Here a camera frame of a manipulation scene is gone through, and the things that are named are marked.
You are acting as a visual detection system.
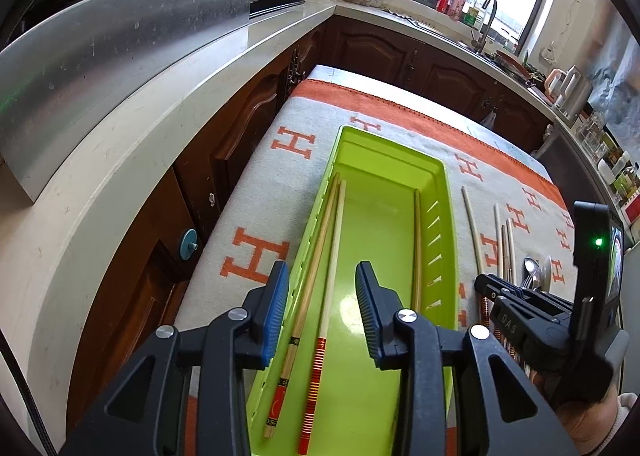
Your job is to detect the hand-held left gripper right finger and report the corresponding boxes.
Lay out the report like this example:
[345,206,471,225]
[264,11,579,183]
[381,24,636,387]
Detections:
[355,261,581,456]

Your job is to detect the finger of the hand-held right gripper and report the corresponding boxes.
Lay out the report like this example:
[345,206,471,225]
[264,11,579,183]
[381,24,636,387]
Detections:
[491,300,567,373]
[474,273,572,317]

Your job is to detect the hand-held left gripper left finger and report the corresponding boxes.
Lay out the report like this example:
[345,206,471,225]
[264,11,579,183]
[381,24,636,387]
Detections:
[60,260,291,456]

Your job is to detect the copper spiral handled utensil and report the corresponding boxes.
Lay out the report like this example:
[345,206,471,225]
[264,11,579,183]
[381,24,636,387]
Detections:
[480,297,503,341]

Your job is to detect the chopstick with red black end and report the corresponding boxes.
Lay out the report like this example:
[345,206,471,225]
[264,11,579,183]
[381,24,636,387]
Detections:
[263,172,342,439]

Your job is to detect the chopstick with red striped end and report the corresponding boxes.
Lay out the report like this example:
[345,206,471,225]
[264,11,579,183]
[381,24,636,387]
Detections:
[297,180,347,456]

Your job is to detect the green plastic utensil tray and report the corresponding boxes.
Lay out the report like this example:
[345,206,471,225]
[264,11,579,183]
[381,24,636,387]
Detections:
[246,125,462,443]

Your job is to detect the person's right hand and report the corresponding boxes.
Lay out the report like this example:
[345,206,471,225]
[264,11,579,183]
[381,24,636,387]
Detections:
[554,386,627,456]

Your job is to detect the long steel spoon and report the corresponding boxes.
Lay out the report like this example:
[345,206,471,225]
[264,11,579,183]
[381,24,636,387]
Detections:
[520,257,542,289]

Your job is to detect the brown wooden chopstick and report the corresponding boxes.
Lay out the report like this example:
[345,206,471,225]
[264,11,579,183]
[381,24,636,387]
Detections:
[506,218,518,284]

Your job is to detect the plain bamboo chopstick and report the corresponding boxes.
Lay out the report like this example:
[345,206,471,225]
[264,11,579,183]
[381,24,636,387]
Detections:
[412,189,422,313]

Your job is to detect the blue round knob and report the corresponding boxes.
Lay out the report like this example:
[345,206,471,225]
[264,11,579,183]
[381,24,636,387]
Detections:
[179,228,201,257]

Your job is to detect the orange grey printed blanket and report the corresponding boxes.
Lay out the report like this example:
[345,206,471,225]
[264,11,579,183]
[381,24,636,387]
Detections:
[175,78,581,456]

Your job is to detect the row of seasoning jars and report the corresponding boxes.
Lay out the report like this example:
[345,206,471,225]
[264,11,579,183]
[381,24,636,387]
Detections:
[575,110,640,217]

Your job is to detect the steel electric kettle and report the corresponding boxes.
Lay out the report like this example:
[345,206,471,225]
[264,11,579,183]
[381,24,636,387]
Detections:
[545,66,593,119]

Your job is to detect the white kitchen countertop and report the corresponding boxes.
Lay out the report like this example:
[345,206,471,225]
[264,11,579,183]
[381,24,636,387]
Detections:
[0,0,626,437]

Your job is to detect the reddish pan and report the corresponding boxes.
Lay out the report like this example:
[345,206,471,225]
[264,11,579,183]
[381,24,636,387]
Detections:
[492,50,533,79]

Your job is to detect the steel kitchen faucet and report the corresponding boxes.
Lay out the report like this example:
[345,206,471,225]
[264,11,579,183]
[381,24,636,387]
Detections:
[470,0,501,54]

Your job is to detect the brown wooden kitchen cabinets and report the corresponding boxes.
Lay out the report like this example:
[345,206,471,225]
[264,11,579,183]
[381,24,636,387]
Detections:
[65,18,556,437]

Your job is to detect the steel splash guard plate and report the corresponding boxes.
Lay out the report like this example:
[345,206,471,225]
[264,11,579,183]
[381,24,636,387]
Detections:
[0,0,256,201]

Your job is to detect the black cable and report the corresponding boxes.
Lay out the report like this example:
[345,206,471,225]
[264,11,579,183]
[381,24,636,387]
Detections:
[0,331,56,456]

